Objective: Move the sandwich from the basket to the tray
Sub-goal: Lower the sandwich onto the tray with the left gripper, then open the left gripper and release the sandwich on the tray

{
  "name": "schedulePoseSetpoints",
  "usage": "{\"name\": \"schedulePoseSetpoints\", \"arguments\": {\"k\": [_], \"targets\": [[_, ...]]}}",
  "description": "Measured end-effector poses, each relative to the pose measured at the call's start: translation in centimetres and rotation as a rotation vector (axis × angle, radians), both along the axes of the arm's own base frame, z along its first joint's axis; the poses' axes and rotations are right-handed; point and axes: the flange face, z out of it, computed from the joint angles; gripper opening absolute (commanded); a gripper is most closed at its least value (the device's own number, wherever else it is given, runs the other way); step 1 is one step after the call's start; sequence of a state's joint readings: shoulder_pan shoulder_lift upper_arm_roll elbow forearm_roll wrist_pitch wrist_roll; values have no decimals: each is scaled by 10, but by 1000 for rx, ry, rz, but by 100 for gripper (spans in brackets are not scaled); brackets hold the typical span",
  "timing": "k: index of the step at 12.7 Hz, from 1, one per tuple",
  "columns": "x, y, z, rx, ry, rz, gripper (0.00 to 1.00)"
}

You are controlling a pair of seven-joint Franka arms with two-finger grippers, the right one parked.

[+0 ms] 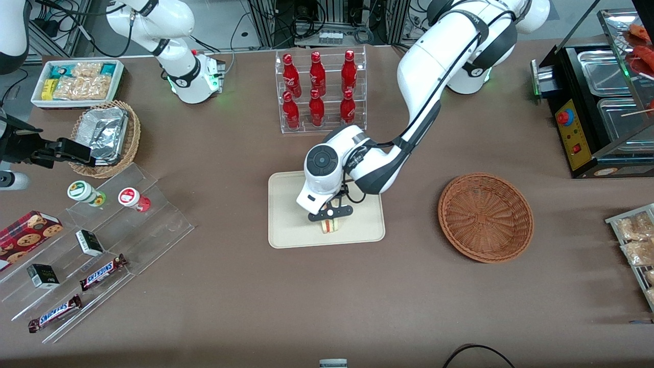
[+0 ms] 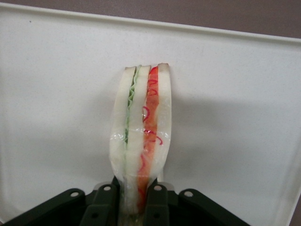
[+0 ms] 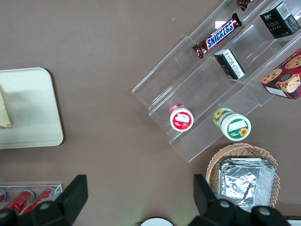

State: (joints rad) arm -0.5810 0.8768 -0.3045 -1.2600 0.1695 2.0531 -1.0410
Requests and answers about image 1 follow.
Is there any black food warmer cabinet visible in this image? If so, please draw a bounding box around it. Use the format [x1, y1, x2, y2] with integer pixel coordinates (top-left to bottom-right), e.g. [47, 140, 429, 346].
[549, 8, 654, 179]

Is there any Snickers bar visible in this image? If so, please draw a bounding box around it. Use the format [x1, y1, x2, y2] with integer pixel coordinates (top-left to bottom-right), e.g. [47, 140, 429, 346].
[28, 294, 82, 334]
[79, 254, 128, 292]

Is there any aluminium foil container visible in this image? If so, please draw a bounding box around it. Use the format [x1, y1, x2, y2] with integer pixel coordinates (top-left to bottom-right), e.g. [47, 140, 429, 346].
[77, 107, 128, 165]

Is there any stainless steel pan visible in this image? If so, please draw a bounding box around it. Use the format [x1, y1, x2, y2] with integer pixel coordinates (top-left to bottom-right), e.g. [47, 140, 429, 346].
[597, 97, 654, 150]
[577, 50, 640, 98]

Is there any grey metal snack rack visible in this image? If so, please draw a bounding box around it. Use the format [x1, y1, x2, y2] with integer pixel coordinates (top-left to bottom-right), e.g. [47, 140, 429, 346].
[605, 203, 654, 313]

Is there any green lid cup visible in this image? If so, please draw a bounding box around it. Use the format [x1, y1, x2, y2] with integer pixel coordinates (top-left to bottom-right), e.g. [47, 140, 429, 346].
[67, 180, 106, 207]

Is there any cream plastic tray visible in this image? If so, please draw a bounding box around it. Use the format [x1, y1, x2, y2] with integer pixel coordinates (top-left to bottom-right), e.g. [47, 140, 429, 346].
[268, 166, 386, 249]

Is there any small clear pretzel bag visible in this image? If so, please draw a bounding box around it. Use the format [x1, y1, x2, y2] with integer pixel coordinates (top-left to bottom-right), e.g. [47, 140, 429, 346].
[72, 62, 104, 78]

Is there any red sausage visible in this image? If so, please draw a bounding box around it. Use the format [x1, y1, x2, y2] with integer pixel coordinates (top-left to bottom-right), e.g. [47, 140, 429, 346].
[626, 23, 654, 44]
[634, 45, 654, 72]

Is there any red cola bottle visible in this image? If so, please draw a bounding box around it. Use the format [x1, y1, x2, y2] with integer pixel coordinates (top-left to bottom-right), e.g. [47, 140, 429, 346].
[309, 89, 325, 127]
[341, 50, 358, 95]
[340, 89, 356, 128]
[310, 51, 326, 97]
[283, 91, 300, 129]
[282, 53, 302, 98]

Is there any large clear pretzel bag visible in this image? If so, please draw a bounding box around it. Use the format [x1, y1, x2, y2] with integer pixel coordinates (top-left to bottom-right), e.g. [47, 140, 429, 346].
[53, 76, 112, 101]

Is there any white plastic snack bin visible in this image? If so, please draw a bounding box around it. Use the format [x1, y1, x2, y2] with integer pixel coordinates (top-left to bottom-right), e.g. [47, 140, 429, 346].
[31, 60, 125, 110]

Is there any clear acrylic stepped display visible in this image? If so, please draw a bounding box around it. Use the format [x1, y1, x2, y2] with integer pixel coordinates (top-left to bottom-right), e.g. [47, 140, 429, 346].
[0, 163, 196, 344]

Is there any small black box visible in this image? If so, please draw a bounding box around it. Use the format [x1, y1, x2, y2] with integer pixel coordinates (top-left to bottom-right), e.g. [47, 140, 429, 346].
[27, 264, 60, 290]
[76, 229, 104, 257]

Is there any black box with green light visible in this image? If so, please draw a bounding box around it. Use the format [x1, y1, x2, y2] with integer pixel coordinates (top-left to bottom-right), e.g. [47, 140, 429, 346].
[530, 58, 558, 99]

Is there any brown round wicker basket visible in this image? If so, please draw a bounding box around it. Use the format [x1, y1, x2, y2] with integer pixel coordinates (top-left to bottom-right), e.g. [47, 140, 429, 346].
[438, 173, 535, 264]

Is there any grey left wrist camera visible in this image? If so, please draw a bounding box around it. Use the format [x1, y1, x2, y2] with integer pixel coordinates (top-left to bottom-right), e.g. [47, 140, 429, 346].
[308, 204, 353, 221]

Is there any tan oval wicker basket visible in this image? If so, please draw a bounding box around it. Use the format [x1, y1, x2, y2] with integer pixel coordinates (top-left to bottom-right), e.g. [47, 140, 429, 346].
[68, 100, 141, 179]

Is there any red cookie box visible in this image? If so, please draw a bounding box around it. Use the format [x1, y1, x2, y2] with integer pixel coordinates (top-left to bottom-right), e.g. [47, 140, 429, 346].
[0, 211, 64, 271]

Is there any clear acrylic bottle rack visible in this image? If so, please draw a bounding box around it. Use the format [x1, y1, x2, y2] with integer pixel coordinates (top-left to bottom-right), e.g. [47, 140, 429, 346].
[275, 45, 367, 134]

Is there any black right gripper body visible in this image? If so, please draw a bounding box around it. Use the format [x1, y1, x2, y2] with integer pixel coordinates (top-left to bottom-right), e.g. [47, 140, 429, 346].
[0, 115, 44, 169]

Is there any red lid cup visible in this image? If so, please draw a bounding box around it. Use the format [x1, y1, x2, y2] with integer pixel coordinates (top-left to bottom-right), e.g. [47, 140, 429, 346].
[118, 188, 151, 213]

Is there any black cable loop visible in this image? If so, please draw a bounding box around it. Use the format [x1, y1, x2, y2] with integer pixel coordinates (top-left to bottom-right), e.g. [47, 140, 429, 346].
[442, 343, 517, 368]

